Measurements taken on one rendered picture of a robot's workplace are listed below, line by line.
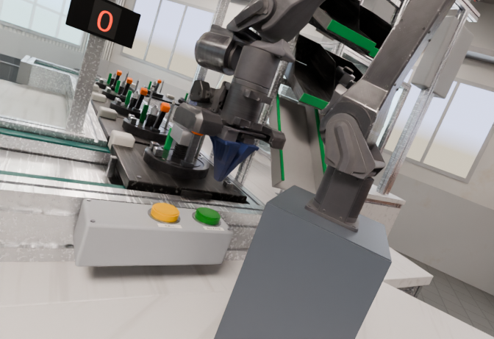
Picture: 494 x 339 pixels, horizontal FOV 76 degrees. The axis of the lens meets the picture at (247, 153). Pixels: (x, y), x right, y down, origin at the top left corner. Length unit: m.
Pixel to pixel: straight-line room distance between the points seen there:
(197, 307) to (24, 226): 0.25
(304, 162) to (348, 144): 0.46
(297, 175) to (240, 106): 0.37
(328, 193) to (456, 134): 3.99
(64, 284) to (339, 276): 0.34
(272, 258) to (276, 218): 0.05
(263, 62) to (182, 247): 0.28
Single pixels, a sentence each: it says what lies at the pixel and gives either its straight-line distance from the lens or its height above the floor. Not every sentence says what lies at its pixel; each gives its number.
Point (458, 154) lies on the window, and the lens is 4.35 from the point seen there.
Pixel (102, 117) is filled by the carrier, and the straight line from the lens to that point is 0.96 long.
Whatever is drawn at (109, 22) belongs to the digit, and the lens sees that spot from 0.71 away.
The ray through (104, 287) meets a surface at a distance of 0.49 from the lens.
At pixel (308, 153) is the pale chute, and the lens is 0.84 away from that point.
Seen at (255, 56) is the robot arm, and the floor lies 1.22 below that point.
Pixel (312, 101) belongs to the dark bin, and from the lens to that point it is 0.73.
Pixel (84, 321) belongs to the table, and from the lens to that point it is 0.45.
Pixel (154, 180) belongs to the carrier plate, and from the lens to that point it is 0.57.
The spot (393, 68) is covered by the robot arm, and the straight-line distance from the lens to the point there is 0.39.
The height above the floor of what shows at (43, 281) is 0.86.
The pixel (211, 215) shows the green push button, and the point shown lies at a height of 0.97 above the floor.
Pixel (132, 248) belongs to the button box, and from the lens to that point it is 0.45.
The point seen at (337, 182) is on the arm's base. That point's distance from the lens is 0.38.
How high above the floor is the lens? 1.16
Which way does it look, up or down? 10 degrees down
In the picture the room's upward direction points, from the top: 20 degrees clockwise
